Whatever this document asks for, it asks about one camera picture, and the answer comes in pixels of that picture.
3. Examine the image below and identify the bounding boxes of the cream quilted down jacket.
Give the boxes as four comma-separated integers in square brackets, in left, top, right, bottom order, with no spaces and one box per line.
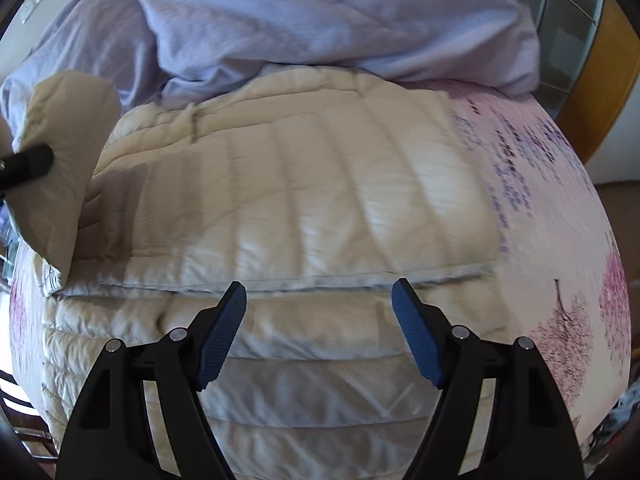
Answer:
[9,68,506,479]

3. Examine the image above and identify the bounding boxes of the lavender pillow left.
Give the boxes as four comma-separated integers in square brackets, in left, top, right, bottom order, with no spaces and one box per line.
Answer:
[1,0,168,136]

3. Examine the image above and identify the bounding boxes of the lavender pillow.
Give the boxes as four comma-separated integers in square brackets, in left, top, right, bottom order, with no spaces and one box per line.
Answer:
[1,0,168,136]
[139,0,540,101]

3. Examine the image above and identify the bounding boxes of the pink floral bed sheet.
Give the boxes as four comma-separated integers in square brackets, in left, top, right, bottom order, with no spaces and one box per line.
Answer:
[9,82,631,440]

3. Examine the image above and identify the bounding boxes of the wooden glass door cabinet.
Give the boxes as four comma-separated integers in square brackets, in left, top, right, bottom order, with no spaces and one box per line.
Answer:
[528,0,639,162]

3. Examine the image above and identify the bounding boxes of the lavender pillow right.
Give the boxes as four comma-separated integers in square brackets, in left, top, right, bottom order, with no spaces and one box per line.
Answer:
[139,0,540,101]

